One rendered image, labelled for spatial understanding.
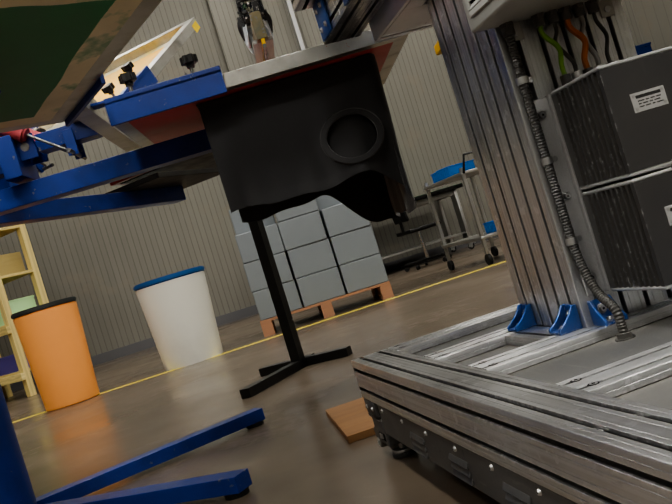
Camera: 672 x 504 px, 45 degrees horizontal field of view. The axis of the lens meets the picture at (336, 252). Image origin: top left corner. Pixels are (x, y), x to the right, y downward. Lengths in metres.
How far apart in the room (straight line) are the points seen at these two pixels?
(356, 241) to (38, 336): 2.45
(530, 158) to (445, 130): 10.12
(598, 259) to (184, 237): 9.46
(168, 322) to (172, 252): 4.70
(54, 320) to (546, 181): 4.85
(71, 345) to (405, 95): 6.85
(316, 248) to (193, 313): 1.11
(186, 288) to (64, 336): 0.90
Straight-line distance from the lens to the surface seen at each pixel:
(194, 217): 10.74
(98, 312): 10.72
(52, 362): 5.98
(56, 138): 2.43
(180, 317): 6.03
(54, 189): 2.42
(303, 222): 6.42
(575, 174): 1.45
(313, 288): 6.41
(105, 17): 1.42
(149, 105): 2.11
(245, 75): 2.11
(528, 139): 1.44
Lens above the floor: 0.48
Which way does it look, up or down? level
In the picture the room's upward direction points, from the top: 17 degrees counter-clockwise
